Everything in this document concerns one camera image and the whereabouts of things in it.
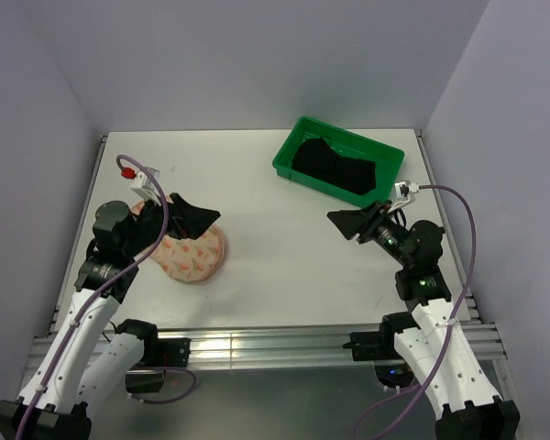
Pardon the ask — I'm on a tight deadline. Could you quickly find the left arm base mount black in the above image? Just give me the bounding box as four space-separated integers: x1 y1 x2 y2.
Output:
125 338 198 405

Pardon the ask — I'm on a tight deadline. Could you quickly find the green plastic tray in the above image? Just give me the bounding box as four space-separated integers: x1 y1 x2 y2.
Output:
272 116 405 207

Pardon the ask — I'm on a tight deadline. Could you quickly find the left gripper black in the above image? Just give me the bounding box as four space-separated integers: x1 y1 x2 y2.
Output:
123 190 219 257

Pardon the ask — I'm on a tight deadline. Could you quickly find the aluminium frame rail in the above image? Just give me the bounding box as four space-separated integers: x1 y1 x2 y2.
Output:
23 322 507 381

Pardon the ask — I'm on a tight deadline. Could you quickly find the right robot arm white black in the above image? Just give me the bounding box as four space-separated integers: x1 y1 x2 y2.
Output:
327 203 520 439

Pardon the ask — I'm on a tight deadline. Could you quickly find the purple cable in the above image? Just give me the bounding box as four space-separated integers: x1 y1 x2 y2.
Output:
13 155 198 440
351 183 479 440

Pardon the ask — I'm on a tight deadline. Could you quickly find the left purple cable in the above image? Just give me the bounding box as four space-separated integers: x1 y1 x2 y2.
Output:
13 155 198 440

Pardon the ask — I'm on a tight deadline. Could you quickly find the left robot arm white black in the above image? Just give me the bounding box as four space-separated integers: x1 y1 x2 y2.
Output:
0 192 220 439

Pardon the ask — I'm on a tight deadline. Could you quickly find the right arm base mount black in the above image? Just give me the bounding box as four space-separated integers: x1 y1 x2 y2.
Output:
342 331 414 389

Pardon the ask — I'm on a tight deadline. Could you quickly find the peach floral mesh laundry bag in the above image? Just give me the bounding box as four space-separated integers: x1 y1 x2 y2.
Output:
149 225 227 284

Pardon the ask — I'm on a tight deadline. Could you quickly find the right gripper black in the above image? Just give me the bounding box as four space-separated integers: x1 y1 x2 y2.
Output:
326 199 413 268

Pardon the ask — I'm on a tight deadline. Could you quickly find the black bra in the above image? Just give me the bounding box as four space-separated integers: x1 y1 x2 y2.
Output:
291 137 377 195

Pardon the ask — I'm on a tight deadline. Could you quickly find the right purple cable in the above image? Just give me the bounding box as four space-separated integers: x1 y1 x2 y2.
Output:
351 183 479 440

